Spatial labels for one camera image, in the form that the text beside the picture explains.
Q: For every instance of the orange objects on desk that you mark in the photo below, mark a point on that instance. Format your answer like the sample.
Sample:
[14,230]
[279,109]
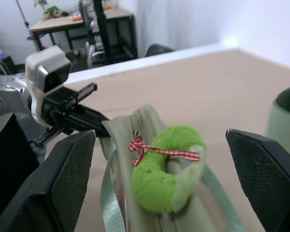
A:
[76,17]

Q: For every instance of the black upright stand post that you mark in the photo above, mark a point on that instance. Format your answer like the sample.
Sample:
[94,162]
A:
[104,29]

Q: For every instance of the green ceramic mug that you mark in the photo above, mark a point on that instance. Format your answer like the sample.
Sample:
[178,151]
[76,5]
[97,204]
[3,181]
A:
[280,125]

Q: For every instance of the silver humanoid robot on stand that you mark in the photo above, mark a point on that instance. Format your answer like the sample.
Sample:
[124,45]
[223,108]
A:
[94,24]

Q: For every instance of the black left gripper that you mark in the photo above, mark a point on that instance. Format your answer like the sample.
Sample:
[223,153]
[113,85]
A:
[58,106]

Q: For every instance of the grey tripod pole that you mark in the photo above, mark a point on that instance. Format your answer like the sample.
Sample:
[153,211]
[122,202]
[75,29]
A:
[26,24]

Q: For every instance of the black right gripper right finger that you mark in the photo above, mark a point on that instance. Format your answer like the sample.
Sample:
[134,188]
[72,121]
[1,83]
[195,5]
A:
[268,183]

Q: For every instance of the green fabric zip pouch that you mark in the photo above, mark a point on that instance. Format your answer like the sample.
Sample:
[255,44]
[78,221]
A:
[120,130]

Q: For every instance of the wooden desk with black frame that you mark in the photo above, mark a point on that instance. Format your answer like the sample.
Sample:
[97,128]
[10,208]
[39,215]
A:
[53,24]

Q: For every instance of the black storage box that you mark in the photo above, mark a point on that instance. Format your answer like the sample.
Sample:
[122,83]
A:
[7,64]

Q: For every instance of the green potted plant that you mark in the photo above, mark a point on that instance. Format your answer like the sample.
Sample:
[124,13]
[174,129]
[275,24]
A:
[50,9]

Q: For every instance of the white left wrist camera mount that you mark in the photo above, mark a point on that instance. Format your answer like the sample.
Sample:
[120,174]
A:
[48,65]

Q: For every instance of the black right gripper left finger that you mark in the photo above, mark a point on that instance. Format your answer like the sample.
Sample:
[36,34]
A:
[50,188]

